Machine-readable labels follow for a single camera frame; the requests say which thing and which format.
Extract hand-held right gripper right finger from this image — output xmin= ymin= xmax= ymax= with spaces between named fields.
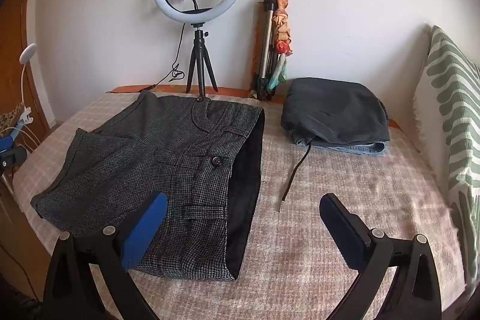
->
xmin=319 ymin=193 xmax=443 ymax=320

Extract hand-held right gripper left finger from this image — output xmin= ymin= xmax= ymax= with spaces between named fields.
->
xmin=42 ymin=191 xmax=168 ymax=320

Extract grey houndstooth pants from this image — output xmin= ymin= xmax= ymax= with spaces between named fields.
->
xmin=31 ymin=91 xmax=266 ymax=283

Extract dark grey folded pants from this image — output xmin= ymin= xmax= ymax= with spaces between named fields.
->
xmin=280 ymin=77 xmax=391 ymax=148

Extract pink checked blanket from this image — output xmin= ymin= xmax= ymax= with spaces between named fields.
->
xmin=12 ymin=85 xmax=466 ymax=320

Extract blue folded jeans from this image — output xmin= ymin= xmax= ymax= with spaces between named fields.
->
xmin=293 ymin=140 xmax=388 ymax=157

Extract blue clamp device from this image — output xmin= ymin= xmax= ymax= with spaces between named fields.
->
xmin=0 ymin=127 xmax=29 ymax=171

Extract green striped white cushion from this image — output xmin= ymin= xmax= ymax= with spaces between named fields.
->
xmin=412 ymin=25 xmax=480 ymax=300

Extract black mini tripod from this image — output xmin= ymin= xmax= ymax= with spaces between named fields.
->
xmin=186 ymin=23 xmax=219 ymax=99

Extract silver folded tripod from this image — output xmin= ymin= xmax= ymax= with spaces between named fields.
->
xmin=255 ymin=0 xmax=280 ymax=101

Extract orange patterned scarf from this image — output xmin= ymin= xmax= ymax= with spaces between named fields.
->
xmin=266 ymin=0 xmax=292 ymax=90

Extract white gooseneck lamp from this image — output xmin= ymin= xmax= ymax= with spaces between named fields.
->
xmin=18 ymin=43 xmax=37 ymax=126

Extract wooden door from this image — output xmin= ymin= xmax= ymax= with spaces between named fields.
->
xmin=0 ymin=0 xmax=51 ymax=141

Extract black power cable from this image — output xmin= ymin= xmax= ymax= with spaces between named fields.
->
xmin=106 ymin=24 xmax=186 ymax=94

